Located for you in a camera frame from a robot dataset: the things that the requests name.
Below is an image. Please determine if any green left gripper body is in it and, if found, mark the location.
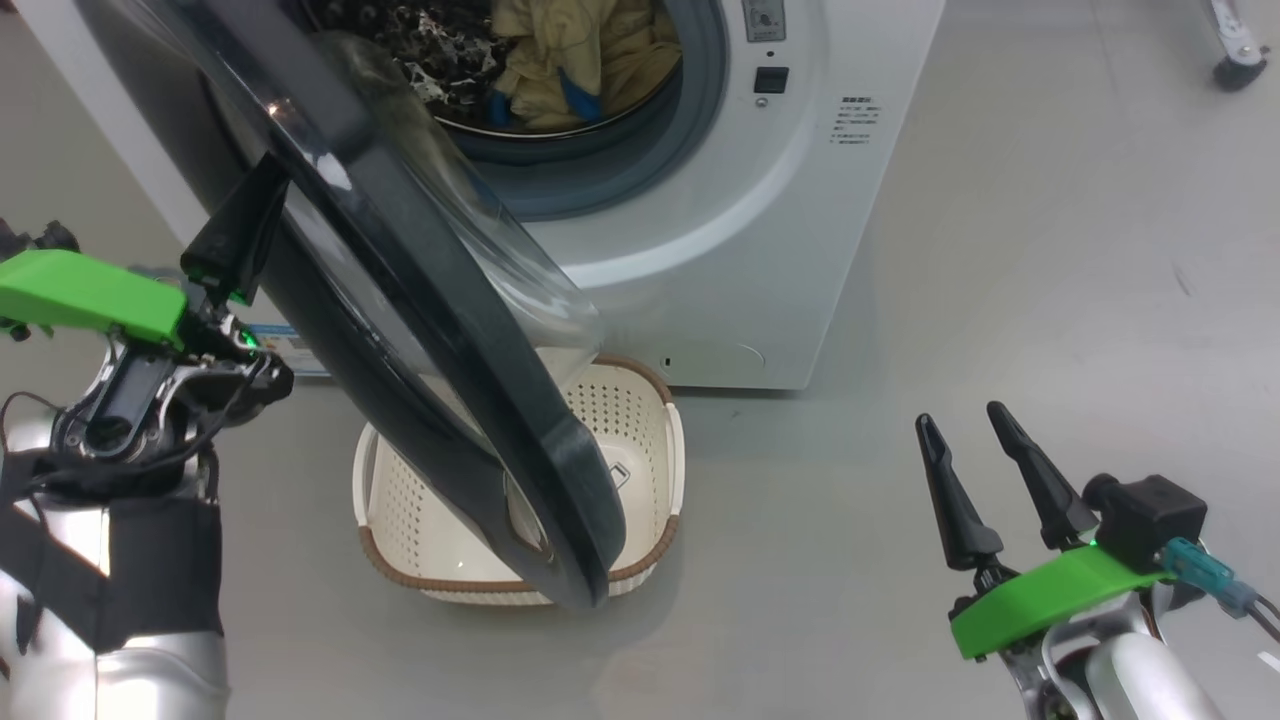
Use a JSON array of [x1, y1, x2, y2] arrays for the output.
[[0, 250, 257, 362]]

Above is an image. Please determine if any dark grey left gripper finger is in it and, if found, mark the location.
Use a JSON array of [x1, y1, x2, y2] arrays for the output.
[[180, 155, 292, 307]]

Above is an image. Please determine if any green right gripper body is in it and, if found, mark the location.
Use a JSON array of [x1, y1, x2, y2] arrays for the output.
[[950, 545, 1171, 661]]

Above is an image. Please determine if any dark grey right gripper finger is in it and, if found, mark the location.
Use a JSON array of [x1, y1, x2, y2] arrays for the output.
[[915, 413, 1005, 572], [987, 401, 1100, 552]]

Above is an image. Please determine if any cream bear print garment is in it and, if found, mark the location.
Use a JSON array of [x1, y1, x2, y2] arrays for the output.
[[488, 0, 606, 133]]

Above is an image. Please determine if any dark round glass washer door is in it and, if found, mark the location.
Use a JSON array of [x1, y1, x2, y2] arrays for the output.
[[75, 0, 629, 611]]

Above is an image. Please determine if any plain cream yellow garment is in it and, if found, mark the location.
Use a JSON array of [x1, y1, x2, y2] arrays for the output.
[[590, 0, 683, 113]]

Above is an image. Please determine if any white front-load washing machine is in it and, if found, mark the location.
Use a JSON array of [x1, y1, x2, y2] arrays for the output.
[[10, 0, 946, 391]]

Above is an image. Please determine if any grey printed sticker label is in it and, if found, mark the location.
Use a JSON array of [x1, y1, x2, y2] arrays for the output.
[[742, 0, 787, 43]]

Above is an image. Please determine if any blue white energy label sticker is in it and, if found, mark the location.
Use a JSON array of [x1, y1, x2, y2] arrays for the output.
[[245, 322, 331, 379]]

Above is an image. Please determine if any cream perforated laundry basket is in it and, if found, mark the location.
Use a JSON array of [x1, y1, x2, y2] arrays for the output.
[[352, 355, 686, 606]]

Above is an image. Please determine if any grey text warning sticker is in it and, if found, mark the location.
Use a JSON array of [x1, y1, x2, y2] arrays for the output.
[[830, 96, 886, 147]]

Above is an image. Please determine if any metal leg with caster wheel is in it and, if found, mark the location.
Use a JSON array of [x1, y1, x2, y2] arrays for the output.
[[1205, 0, 1271, 93]]

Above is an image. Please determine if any teal camera cable connector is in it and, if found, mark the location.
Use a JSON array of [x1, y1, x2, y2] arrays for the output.
[[1162, 537, 1280, 641]]

